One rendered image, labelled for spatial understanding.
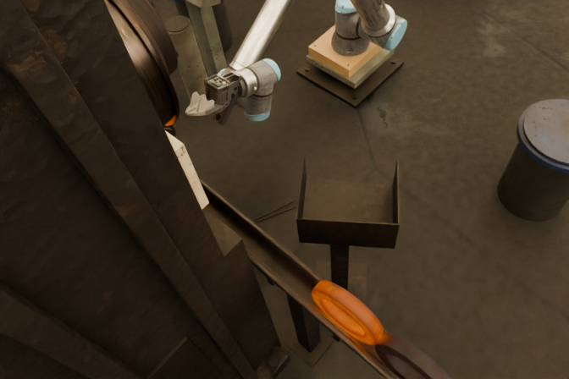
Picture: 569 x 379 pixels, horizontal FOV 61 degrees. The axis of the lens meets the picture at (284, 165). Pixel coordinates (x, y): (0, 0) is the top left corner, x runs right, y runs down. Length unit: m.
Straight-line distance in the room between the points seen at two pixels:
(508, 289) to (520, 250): 0.18
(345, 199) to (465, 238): 0.79
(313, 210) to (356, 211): 0.12
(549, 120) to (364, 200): 0.81
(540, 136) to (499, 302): 0.62
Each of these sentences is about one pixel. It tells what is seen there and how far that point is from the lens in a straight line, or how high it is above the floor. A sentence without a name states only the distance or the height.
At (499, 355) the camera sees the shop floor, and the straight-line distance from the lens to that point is 1.95.
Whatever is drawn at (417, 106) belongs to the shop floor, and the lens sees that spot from 2.47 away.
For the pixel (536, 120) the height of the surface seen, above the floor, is 0.43.
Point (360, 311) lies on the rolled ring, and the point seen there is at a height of 0.79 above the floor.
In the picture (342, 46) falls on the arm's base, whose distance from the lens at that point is 2.42.
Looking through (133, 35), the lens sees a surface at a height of 1.24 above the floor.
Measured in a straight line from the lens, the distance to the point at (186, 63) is 2.29.
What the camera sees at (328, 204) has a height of 0.60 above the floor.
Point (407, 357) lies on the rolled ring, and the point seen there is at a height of 0.78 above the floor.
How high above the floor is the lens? 1.82
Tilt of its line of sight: 54 degrees down
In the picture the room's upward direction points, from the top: 9 degrees counter-clockwise
